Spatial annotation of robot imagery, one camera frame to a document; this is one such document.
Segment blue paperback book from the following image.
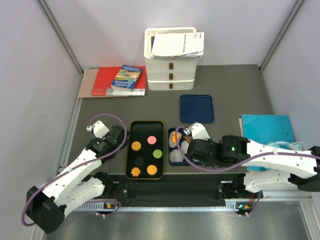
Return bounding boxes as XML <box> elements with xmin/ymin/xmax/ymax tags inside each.
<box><xmin>110</xmin><ymin>65</ymin><xmax>143</xmax><ymax>92</ymax></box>

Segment black cookie tray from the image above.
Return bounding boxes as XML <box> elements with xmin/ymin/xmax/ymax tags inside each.
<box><xmin>125</xmin><ymin>120</ymin><xmax>165</xmax><ymax>181</ymax></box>

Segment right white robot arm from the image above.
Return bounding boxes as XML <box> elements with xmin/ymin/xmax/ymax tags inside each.
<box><xmin>185</xmin><ymin>135</ymin><xmax>320</xmax><ymax>198</ymax></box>

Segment white stacked drawer box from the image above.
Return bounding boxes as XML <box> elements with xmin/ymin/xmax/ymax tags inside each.
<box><xmin>144</xmin><ymin>26</ymin><xmax>199</xmax><ymax>91</ymax></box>

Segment green round cookie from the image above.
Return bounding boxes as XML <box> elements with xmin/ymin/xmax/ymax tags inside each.
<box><xmin>152</xmin><ymin>149</ymin><xmax>163</xmax><ymax>159</ymax></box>

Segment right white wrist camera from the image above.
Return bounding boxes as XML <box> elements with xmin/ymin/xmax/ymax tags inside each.
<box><xmin>183</xmin><ymin>122</ymin><xmax>211</xmax><ymax>141</ymax></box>

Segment teal cat-ear headphones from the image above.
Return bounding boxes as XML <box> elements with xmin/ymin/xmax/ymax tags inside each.
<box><xmin>267</xmin><ymin>141</ymin><xmax>302</xmax><ymax>151</ymax></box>

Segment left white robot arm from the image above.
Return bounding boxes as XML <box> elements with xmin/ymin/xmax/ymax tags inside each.
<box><xmin>24</xmin><ymin>121</ymin><xmax>130</xmax><ymax>234</ymax></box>

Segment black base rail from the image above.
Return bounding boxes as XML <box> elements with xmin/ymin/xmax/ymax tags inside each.
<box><xmin>109</xmin><ymin>173</ymin><xmax>236</xmax><ymax>207</ymax></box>

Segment orange round cookie bottom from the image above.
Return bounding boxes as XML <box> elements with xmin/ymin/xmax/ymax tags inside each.
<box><xmin>146</xmin><ymin>164</ymin><xmax>158</xmax><ymax>176</ymax></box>

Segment teal folder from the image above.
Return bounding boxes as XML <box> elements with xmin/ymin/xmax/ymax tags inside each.
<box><xmin>240</xmin><ymin>114</ymin><xmax>296</xmax><ymax>173</ymax></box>

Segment white paper cup centre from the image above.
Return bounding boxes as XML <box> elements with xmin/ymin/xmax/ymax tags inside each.
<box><xmin>180</xmin><ymin>140</ymin><xmax>190</xmax><ymax>155</ymax></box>

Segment white spiral notebook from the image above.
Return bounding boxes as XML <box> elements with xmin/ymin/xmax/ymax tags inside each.
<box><xmin>150</xmin><ymin>32</ymin><xmax>205</xmax><ymax>60</ymax></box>

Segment purple cable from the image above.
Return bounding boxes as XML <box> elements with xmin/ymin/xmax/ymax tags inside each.
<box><xmin>174</xmin><ymin>125</ymin><xmax>320</xmax><ymax>173</ymax></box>
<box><xmin>21</xmin><ymin>113</ymin><xmax>127</xmax><ymax>227</ymax></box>

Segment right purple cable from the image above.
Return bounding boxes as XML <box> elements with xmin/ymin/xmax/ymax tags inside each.
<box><xmin>174</xmin><ymin>125</ymin><xmax>320</xmax><ymax>173</ymax></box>

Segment red book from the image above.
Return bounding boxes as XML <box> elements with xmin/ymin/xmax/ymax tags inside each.
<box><xmin>91</xmin><ymin>66</ymin><xmax>147</xmax><ymax>97</ymax></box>

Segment orange flower cookie bottom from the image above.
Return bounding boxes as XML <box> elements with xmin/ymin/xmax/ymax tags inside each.
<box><xmin>130</xmin><ymin>167</ymin><xmax>141</xmax><ymax>178</ymax></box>

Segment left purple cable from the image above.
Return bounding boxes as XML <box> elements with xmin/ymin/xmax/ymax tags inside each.
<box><xmin>21</xmin><ymin>113</ymin><xmax>127</xmax><ymax>227</ymax></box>

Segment blue cookie tin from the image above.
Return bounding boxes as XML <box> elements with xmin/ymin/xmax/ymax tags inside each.
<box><xmin>168</xmin><ymin>127</ymin><xmax>189</xmax><ymax>167</ymax></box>

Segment pink round cookie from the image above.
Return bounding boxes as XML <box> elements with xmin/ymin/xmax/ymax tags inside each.
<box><xmin>147</xmin><ymin>135</ymin><xmax>157</xmax><ymax>145</ymax></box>

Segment orange round cookie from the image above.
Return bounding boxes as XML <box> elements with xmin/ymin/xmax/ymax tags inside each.
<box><xmin>131</xmin><ymin>141</ymin><xmax>142</xmax><ymax>152</ymax></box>
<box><xmin>146</xmin><ymin>164</ymin><xmax>158</xmax><ymax>176</ymax></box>

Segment orange small flower cookie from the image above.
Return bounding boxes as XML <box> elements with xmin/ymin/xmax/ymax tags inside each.
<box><xmin>184</xmin><ymin>135</ymin><xmax>191</xmax><ymax>142</ymax></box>

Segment black sandwich cookie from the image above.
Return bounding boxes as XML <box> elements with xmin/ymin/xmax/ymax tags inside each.
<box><xmin>134</xmin><ymin>157</ymin><xmax>144</xmax><ymax>167</ymax></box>

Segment white paper cup top-left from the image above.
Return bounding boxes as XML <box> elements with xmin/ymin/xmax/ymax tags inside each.
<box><xmin>168</xmin><ymin>131</ymin><xmax>181</xmax><ymax>149</ymax></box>

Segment blue tin lid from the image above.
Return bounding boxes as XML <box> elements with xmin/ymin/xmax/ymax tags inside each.
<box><xmin>179</xmin><ymin>94</ymin><xmax>215</xmax><ymax>124</ymax></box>

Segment white paper cup bottom-left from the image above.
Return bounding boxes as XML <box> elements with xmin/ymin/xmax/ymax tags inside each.
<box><xmin>169</xmin><ymin>149</ymin><xmax>184</xmax><ymax>163</ymax></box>

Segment orange flower cookie top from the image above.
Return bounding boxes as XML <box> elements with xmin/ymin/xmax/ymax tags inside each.
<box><xmin>170</xmin><ymin>132</ymin><xmax>181</xmax><ymax>144</ymax></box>

